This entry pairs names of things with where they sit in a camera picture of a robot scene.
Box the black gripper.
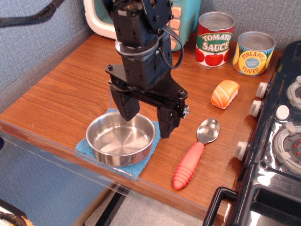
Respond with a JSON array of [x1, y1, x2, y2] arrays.
[[105, 49, 189, 138]]

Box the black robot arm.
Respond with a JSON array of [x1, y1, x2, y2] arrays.
[[104, 0, 189, 138]]

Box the stainless steel pot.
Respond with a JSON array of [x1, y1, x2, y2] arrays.
[[86, 112, 157, 167]]

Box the blue cloth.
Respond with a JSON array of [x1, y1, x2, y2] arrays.
[[76, 109, 160, 178]]

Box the toy salmon sushi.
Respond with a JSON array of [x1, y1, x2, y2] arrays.
[[211, 80, 240, 109]]

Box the teal toy microwave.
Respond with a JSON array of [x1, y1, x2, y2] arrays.
[[83, 0, 201, 53]]

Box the tomato sauce can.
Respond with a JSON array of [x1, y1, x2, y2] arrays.
[[195, 11, 235, 67]]

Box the pineapple slices can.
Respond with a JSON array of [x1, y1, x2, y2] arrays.
[[232, 31, 276, 76]]

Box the black toy stove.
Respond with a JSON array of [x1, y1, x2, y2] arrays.
[[203, 41, 301, 226]]

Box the spoon with red handle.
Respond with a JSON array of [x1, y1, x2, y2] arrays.
[[173, 118, 220, 190]]

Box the black sleeved cable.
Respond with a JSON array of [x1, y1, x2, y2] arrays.
[[0, 0, 65, 28]]

